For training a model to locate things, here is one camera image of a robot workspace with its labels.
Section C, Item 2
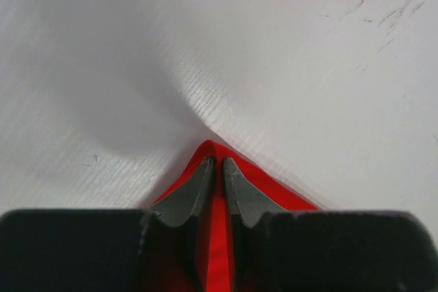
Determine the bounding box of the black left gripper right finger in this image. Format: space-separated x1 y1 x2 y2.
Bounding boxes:
223 157 286 291

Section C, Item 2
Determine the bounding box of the red t shirt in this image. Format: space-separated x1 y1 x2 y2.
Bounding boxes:
154 140 318 291

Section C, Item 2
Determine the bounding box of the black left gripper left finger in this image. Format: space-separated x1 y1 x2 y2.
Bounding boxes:
152 157 215 291

